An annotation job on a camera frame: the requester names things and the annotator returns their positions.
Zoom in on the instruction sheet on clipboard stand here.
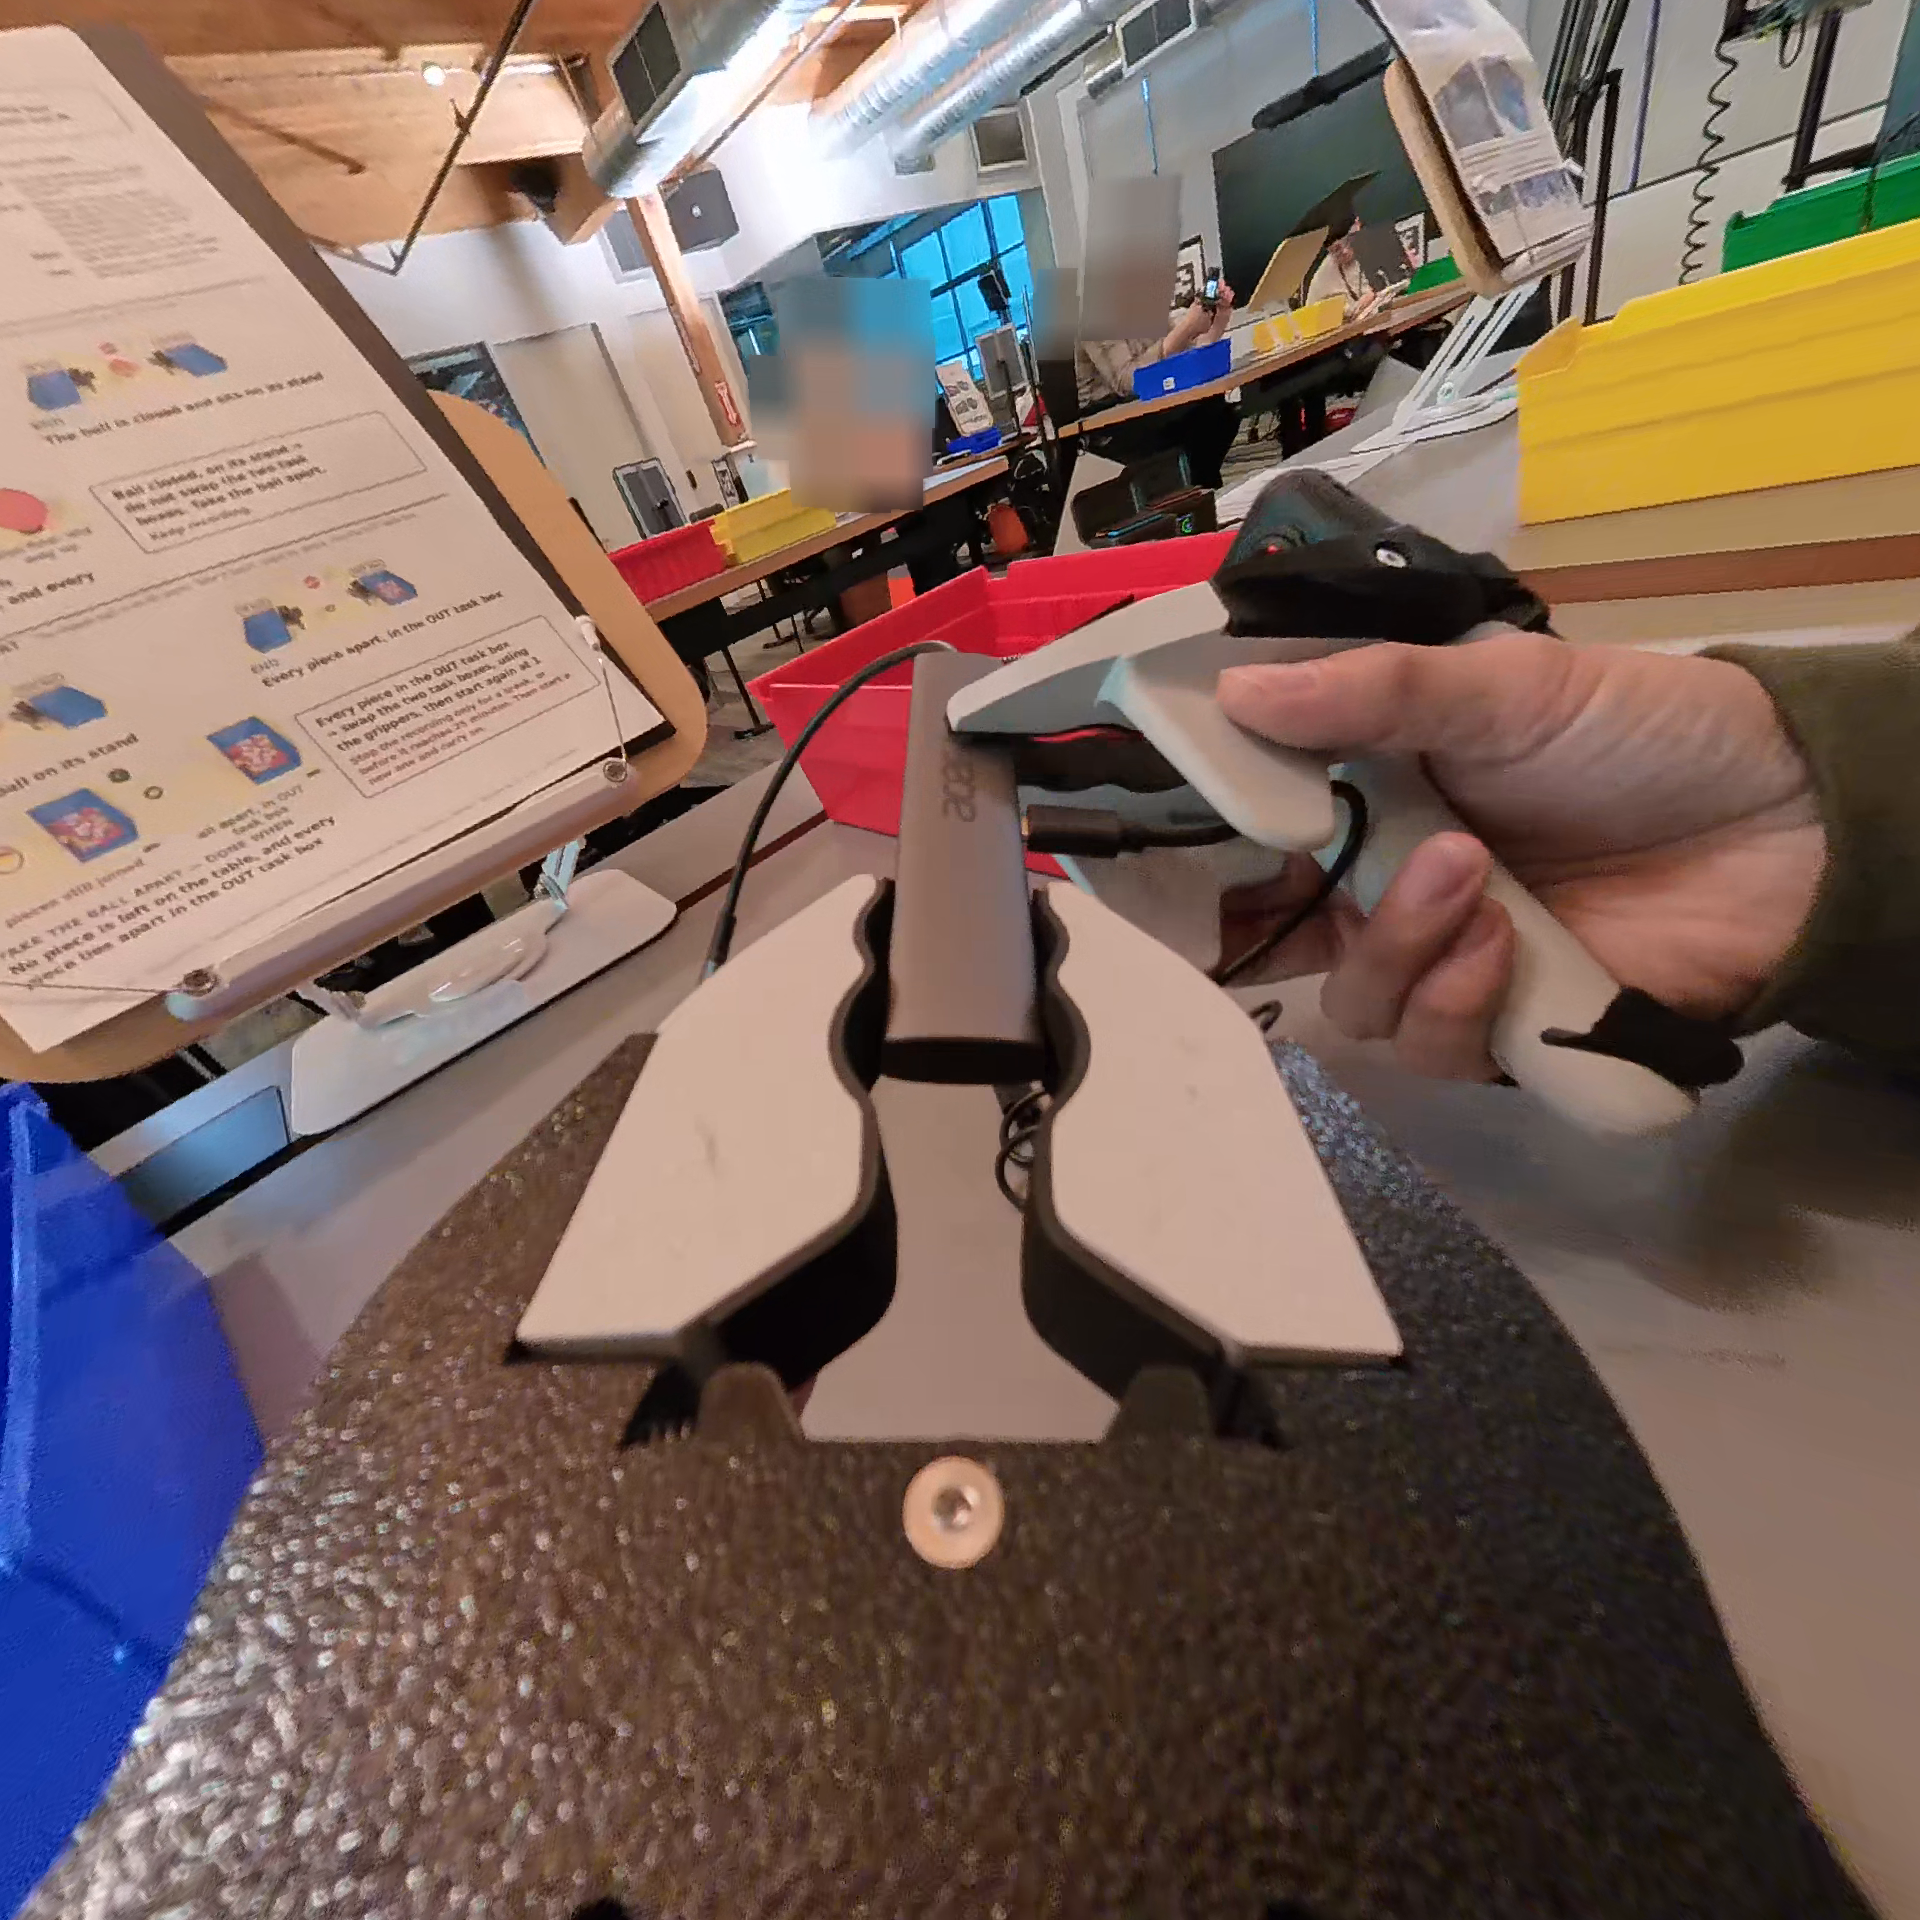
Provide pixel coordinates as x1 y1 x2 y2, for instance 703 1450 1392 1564
0 23 712 1086

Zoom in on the silver spiral duct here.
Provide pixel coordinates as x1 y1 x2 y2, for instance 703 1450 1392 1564
816 0 1156 174

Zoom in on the wooden table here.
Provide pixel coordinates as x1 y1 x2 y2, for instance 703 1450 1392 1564
645 449 1021 632

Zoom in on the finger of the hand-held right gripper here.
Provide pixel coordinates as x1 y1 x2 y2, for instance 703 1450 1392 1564
1100 642 1340 857
945 582 1249 740

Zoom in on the black electronic device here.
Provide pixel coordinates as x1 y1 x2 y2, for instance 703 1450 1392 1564
1072 457 1220 553

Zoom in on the person's right hand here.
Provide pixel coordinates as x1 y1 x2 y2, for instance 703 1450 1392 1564
1211 645 1826 1086

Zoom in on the black hub cable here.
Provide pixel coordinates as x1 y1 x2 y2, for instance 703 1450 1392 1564
703 645 921 984

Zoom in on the white clipboard stand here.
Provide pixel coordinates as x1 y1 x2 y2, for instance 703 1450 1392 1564
289 865 682 1135
1387 285 1555 444

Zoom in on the silver rectangular duct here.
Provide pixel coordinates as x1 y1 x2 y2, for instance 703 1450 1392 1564
583 0 858 200

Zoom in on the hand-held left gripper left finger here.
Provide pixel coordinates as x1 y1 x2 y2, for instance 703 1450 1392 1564
515 873 904 1396

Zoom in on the green plastic bin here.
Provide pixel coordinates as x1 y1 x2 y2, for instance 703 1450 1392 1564
1722 158 1920 274

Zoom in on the person's right forearm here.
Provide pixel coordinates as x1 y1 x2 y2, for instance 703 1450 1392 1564
1703 625 1920 1080

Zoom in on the white instruction sheet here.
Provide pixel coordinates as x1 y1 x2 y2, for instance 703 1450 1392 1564
0 28 673 1056
1371 0 1595 272

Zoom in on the brown clipboard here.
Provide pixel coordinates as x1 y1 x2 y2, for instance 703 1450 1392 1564
1380 57 1595 297

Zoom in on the black coiled cable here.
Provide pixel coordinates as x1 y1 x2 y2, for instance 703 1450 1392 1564
1681 30 1752 288

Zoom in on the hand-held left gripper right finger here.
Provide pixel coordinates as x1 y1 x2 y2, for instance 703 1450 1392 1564
1021 882 1409 1407

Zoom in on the black usb-c cable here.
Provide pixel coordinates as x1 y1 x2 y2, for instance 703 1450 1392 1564
989 786 1369 1208

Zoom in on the grey usb hub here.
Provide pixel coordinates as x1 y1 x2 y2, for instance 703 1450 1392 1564
877 647 1044 1086

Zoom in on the red plastic bin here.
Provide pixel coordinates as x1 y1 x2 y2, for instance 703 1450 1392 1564
608 520 731 605
748 532 1250 876

